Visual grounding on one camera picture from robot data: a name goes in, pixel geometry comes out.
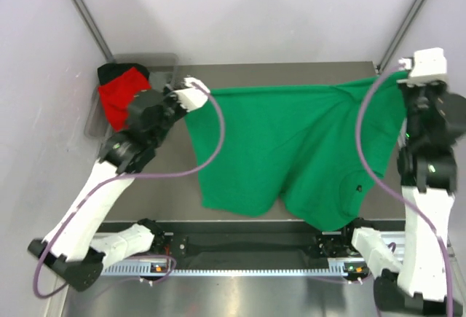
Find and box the green t-shirt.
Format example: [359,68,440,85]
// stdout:
[186,73,405,231]

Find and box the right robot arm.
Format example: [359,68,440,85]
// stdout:
[339,81,465,316]

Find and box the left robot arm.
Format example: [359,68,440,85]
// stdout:
[28,79,210,298]

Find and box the grey plastic bin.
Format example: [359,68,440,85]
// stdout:
[84,52,178,141]

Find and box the red t-shirt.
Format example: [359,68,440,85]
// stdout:
[98,67,151,131]

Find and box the black t-shirt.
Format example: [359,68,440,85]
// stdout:
[97,63,150,86]

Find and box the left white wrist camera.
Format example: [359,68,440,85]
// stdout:
[173,77,210,112]

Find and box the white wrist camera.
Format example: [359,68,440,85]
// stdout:
[398,47,449,87]
[173,77,210,112]

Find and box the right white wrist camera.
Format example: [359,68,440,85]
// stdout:
[398,47,449,87]

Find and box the right aluminium frame post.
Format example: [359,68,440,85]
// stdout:
[374,0,427,74]

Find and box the aluminium frame post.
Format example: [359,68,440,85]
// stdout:
[374,0,427,74]
[71,0,114,62]

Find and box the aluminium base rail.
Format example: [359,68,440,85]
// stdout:
[446,238,456,259]

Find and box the slotted grey cable duct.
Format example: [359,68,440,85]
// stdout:
[101,260,369,278]

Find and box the left aluminium frame post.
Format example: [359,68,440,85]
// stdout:
[71,0,114,62]

